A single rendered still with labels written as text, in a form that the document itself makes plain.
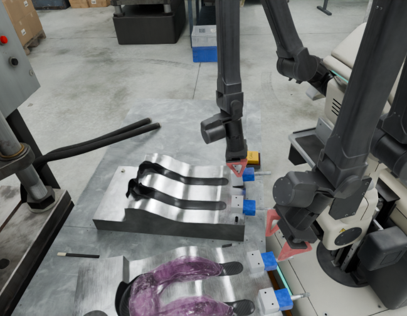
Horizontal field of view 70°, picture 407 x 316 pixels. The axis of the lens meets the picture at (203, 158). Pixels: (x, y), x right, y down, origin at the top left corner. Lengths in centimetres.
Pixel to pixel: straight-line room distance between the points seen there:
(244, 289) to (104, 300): 35
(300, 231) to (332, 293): 89
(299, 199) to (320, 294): 98
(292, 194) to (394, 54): 28
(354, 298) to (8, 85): 165
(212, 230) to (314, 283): 74
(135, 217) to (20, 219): 48
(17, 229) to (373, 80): 115
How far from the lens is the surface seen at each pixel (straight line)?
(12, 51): 134
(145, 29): 486
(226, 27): 81
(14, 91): 131
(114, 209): 105
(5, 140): 109
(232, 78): 83
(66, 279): 103
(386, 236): 119
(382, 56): 49
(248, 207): 94
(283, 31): 91
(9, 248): 121
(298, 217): 67
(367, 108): 53
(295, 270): 156
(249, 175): 98
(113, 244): 104
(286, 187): 59
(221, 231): 95
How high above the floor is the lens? 163
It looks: 41 degrees down
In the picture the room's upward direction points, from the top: 4 degrees counter-clockwise
